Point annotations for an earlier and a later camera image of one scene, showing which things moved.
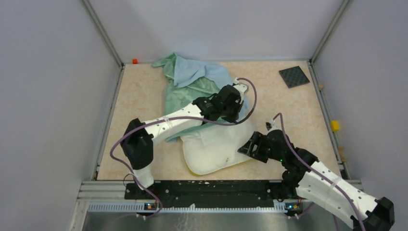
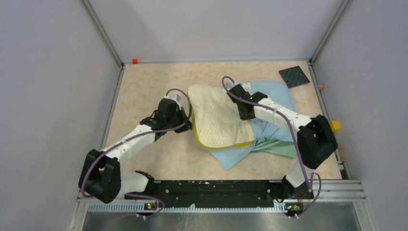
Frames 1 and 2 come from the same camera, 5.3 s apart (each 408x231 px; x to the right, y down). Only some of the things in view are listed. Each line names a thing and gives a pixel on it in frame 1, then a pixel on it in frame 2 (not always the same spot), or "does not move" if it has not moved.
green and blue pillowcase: (187, 81) to (269, 137)
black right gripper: (258, 139) to (246, 117)
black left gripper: (238, 105) to (182, 113)
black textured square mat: (294, 76) does not move
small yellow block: (334, 125) does not move
